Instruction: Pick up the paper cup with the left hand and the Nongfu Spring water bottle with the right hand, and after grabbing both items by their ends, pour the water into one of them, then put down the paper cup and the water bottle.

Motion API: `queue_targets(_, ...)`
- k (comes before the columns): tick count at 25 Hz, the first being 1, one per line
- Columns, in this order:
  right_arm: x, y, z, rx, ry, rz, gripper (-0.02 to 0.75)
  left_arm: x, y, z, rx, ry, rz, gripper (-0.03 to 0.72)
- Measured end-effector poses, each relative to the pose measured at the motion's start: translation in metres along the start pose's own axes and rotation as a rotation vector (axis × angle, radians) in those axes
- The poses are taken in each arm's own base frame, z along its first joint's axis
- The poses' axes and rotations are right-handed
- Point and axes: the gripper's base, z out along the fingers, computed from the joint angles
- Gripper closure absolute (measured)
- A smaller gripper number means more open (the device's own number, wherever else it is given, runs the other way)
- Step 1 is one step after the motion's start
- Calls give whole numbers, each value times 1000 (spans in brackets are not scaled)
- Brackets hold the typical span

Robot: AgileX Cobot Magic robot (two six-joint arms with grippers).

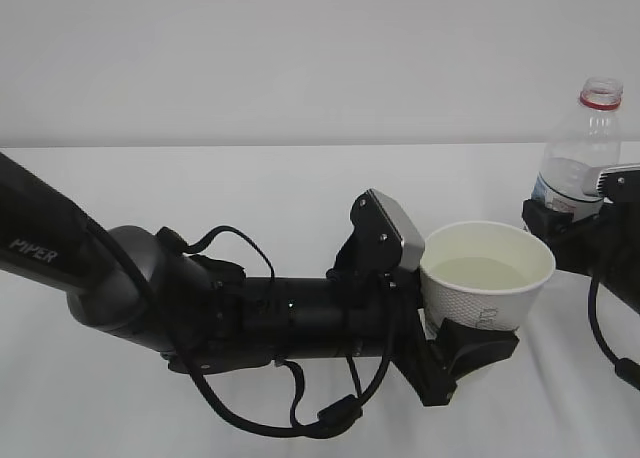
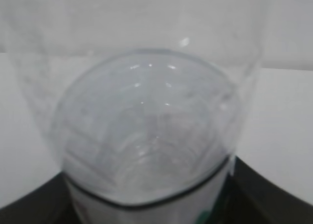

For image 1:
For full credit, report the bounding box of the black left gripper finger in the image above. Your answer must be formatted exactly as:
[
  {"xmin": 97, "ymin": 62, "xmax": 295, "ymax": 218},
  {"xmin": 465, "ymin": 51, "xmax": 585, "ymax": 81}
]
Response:
[{"xmin": 424, "ymin": 318, "xmax": 518, "ymax": 406}]

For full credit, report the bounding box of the clear plastic water bottle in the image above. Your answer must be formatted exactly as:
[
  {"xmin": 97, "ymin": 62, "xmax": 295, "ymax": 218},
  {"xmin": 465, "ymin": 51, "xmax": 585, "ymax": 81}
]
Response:
[{"xmin": 531, "ymin": 77, "xmax": 623, "ymax": 221}]

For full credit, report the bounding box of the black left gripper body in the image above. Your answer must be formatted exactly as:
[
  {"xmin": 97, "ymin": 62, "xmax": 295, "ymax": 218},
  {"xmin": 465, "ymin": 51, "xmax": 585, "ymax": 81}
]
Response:
[{"xmin": 327, "ymin": 234, "xmax": 455, "ymax": 407}]

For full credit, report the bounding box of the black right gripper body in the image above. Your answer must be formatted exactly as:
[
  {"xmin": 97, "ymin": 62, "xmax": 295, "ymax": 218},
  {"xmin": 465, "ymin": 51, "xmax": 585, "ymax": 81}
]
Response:
[{"xmin": 552, "ymin": 202, "xmax": 639, "ymax": 283}]

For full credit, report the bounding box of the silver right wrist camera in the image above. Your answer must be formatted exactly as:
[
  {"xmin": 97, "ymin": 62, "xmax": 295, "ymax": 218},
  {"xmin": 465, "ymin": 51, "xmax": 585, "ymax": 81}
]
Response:
[{"xmin": 581, "ymin": 163, "xmax": 640, "ymax": 204}]

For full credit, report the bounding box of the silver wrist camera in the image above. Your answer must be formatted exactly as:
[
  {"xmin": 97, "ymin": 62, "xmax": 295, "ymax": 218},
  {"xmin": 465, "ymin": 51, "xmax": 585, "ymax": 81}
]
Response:
[
  {"xmin": 350, "ymin": 188, "xmax": 425, "ymax": 274},
  {"xmin": 581, "ymin": 163, "xmax": 640, "ymax": 204}
]

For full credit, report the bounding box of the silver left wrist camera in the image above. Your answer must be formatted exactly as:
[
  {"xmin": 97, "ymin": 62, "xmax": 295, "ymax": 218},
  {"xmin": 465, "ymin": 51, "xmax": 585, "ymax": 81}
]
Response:
[{"xmin": 350, "ymin": 188, "xmax": 425, "ymax": 274}]

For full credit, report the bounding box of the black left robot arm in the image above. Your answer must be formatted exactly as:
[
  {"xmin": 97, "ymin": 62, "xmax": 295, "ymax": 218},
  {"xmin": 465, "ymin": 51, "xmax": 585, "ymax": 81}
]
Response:
[{"xmin": 1, "ymin": 157, "xmax": 518, "ymax": 406}]

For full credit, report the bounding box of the white paper cup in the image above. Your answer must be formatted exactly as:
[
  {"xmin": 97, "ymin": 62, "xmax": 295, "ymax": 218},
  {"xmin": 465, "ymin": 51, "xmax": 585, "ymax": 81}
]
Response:
[{"xmin": 420, "ymin": 221, "xmax": 556, "ymax": 336}]

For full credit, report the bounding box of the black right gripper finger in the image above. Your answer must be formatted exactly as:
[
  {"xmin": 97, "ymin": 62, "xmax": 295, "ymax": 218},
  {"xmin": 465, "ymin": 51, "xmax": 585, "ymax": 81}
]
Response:
[{"xmin": 522, "ymin": 199, "xmax": 575, "ymax": 251}]

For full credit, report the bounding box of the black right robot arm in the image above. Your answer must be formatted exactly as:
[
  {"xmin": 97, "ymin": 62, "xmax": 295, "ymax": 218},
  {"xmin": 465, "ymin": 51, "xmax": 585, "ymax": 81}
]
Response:
[{"xmin": 522, "ymin": 199, "xmax": 639, "ymax": 311}]

